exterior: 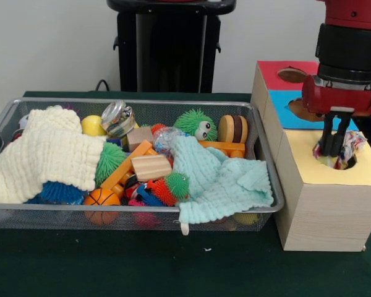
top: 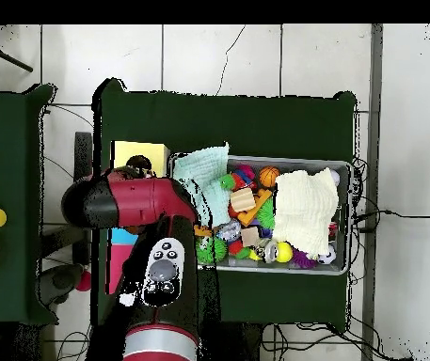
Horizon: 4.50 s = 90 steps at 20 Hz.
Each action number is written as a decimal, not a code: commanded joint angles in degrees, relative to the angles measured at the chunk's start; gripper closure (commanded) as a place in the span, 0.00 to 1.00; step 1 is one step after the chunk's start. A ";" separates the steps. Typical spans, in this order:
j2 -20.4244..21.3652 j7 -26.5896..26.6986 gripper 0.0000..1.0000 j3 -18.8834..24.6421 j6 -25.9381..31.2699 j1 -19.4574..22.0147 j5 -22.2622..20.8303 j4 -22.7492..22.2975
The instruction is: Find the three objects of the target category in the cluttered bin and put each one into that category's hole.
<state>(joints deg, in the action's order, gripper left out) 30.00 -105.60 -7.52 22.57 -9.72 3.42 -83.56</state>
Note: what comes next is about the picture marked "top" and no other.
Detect mint green muslin cloth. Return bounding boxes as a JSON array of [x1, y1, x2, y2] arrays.
[[171, 141, 233, 229]]

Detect wooden box with three holes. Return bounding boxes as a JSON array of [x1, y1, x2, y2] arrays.
[[106, 140, 171, 295]]

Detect clear mesh bin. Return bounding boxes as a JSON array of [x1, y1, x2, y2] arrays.
[[167, 151, 352, 276]]

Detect ridged wooden block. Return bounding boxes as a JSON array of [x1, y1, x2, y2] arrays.
[[229, 186, 257, 213]]

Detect clear glitter ball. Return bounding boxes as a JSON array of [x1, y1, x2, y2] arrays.
[[215, 219, 243, 243]]

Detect green spiky ball with eyes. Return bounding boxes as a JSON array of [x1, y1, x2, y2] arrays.
[[195, 235, 228, 264]]

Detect small orange basketball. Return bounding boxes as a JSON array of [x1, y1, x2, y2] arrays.
[[258, 165, 281, 189]]

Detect yellow ball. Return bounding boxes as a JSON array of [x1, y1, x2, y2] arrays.
[[275, 241, 295, 263]]

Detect cream muslin cloth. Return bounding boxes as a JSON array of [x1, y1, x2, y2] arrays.
[[272, 167, 341, 257]]

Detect black padded upright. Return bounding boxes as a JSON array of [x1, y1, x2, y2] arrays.
[[73, 131, 94, 178]]

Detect dark green side table cloth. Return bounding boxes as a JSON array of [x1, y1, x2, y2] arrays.
[[0, 83, 61, 326]]

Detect black tripod leg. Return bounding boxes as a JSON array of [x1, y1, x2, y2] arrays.
[[0, 35, 34, 73]]

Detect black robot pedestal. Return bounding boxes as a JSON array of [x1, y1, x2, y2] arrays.
[[219, 321, 263, 361]]

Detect black power cable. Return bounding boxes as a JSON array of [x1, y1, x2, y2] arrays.
[[351, 209, 430, 234]]

